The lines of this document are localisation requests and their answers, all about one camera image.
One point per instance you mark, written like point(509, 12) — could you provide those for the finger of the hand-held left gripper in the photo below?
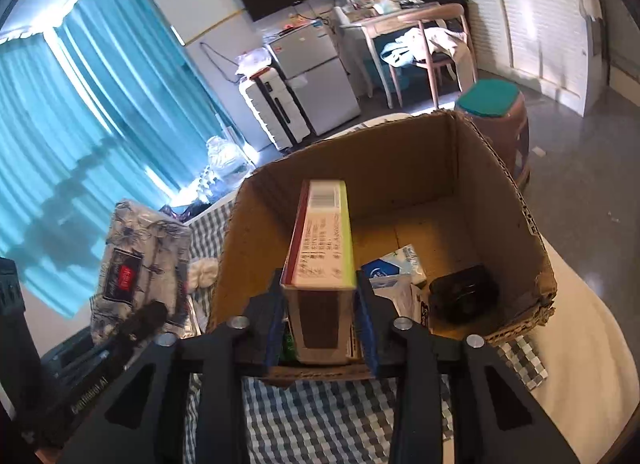
point(142, 321)

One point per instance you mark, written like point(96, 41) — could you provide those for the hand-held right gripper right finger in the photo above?
point(425, 359)

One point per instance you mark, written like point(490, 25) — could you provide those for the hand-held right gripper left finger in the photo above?
point(220, 359)

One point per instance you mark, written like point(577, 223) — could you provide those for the grey floral tissue pack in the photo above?
point(140, 264)

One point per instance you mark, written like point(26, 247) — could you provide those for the red green long box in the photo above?
point(320, 254)

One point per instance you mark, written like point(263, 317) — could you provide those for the cardboard box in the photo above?
point(400, 169)

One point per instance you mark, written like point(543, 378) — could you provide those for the black pouch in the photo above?
point(462, 294)

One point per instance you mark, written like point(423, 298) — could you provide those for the blue white packet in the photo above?
point(390, 271)

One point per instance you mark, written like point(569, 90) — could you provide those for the dark patterned bag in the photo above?
point(180, 211)

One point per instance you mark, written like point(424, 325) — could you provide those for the checkered cloth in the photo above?
point(320, 419)

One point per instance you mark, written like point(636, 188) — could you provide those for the clear plastic bag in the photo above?
point(227, 159)

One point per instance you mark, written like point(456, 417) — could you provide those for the teal curtain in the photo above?
point(100, 119)

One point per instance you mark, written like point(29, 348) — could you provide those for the white suitcase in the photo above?
point(265, 109)

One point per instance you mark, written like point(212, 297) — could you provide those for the brown stool teal cushion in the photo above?
point(487, 99)

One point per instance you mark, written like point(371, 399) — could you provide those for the white plastic bag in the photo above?
point(252, 61)

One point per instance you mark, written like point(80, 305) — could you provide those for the silver fridge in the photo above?
point(315, 74)

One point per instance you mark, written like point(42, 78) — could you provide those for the white teal clothes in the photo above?
point(410, 44)

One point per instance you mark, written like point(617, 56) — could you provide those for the white vanity desk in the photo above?
point(390, 19)

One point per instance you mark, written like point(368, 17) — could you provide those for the wooden chair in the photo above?
point(442, 10)

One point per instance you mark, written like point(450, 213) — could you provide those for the white louvred wardrobe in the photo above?
point(525, 19)

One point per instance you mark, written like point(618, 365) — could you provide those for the pale green pack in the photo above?
point(385, 6)

